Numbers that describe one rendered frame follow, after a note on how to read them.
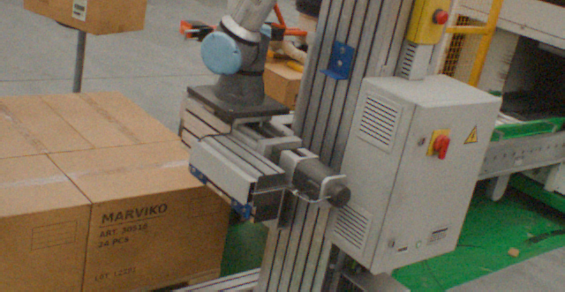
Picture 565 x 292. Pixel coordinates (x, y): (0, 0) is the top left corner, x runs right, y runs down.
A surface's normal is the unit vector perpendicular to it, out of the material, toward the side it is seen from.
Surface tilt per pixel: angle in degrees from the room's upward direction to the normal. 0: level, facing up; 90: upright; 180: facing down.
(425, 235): 90
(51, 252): 90
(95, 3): 90
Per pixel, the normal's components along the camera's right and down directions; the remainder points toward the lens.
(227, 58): -0.43, 0.36
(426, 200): 0.61, 0.39
